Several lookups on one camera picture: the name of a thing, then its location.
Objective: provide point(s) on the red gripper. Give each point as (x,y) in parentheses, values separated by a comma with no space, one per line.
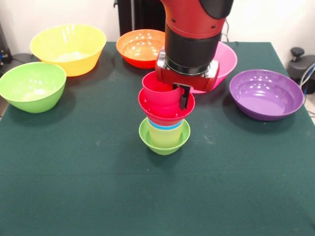
(189,79)

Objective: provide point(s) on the small red bowl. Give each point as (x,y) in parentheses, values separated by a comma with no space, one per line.
(165,120)

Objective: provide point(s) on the blue cup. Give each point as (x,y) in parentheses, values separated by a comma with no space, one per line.
(167,127)

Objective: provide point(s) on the yellow cup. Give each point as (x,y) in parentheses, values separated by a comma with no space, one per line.
(165,137)

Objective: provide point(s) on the small green bowl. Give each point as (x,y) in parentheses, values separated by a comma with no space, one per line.
(165,150)

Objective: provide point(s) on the purple bowl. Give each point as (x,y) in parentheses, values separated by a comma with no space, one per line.
(265,96)

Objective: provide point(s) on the large green bowl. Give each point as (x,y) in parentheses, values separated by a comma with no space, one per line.
(29,88)

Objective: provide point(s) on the large pink bowl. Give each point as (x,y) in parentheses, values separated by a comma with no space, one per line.
(226,61)

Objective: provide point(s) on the orange bowl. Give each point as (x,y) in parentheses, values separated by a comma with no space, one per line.
(137,49)

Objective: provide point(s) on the dark green tablecloth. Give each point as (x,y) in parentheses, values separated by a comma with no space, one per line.
(123,196)

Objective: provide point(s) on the large yellow bowl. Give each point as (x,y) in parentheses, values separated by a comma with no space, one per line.
(69,44)

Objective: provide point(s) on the black equipment box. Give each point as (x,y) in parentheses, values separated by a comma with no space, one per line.
(5,54)

